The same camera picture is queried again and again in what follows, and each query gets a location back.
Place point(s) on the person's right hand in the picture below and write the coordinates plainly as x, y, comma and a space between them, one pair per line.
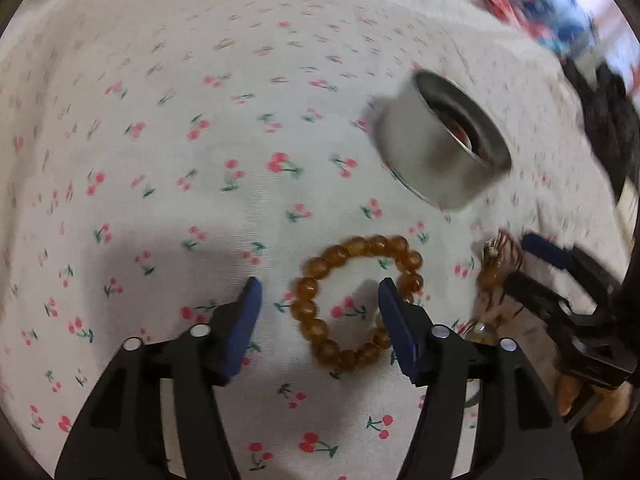
607, 410

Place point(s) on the black jacket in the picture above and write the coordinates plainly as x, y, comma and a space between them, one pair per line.
607, 120

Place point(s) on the round metal tin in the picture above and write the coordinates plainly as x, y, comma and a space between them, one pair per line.
430, 160

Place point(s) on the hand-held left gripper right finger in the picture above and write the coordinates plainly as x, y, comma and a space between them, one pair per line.
397, 325

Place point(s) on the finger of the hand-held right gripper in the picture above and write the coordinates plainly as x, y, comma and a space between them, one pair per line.
532, 292
547, 252

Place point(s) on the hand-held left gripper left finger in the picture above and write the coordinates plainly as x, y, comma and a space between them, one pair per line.
240, 330

